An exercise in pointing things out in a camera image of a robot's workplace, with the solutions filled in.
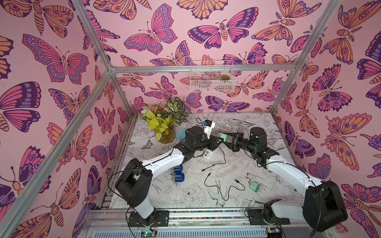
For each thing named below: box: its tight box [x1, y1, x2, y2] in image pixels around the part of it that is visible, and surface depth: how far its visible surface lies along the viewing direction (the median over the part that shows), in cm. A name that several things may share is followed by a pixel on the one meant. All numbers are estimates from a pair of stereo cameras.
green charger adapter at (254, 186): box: [249, 180, 261, 193], surface depth 84 cm
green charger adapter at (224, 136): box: [218, 132, 229, 142], surface depth 79 cm
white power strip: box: [203, 148, 215, 161], surface depth 96 cm
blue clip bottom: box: [174, 169, 185, 183], surface depth 87 cm
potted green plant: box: [138, 97, 192, 144], surface depth 93 cm
